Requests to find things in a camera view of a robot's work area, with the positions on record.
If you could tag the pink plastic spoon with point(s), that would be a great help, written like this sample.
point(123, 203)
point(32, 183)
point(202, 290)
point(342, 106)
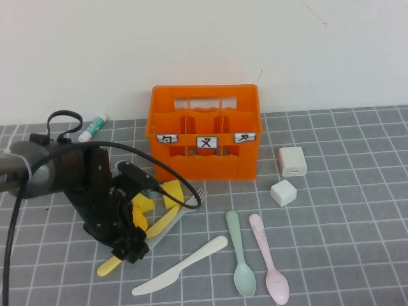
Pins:
point(278, 287)

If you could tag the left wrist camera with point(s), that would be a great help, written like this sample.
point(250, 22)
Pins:
point(137, 175)

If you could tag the paper label fork character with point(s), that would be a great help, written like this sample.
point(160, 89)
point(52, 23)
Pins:
point(207, 142)

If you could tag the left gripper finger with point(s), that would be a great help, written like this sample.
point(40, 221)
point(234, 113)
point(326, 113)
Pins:
point(137, 252)
point(122, 237)

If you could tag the white USB wall charger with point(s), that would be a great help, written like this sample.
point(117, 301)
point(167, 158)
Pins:
point(291, 161)

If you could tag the paper label spoon character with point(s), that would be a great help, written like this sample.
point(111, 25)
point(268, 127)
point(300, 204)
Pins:
point(167, 139)

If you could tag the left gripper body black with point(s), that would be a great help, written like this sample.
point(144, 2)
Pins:
point(102, 207)

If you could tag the yellow rubber duck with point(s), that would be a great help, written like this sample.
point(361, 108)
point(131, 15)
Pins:
point(140, 220)

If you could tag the white green glue stick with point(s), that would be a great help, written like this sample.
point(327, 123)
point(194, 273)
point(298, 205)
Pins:
point(92, 129)

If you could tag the grey grid table mat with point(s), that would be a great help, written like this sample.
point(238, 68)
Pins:
point(350, 223)

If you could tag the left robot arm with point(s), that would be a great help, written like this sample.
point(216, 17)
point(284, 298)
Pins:
point(41, 172)

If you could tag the paper label knife character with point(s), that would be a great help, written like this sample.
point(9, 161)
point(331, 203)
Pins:
point(245, 137)

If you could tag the white plastic cube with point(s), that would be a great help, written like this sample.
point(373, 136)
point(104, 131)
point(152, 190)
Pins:
point(283, 192)

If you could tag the yellow plastic knife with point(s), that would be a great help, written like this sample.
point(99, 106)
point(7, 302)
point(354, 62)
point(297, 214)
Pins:
point(106, 268)

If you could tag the grey plastic fork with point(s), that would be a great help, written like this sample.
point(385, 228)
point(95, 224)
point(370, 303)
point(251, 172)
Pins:
point(192, 200)

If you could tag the cream white plastic knife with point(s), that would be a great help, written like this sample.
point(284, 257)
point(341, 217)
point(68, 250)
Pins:
point(191, 261)

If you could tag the green plastic spoon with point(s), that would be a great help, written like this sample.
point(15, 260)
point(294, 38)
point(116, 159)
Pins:
point(244, 280)

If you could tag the white zip tie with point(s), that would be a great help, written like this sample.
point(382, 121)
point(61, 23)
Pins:
point(24, 161)

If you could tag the orange plastic cutlery holder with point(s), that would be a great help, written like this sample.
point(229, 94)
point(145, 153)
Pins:
point(204, 169)

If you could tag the yellow foam cube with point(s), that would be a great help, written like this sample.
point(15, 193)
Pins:
point(145, 202)
point(173, 191)

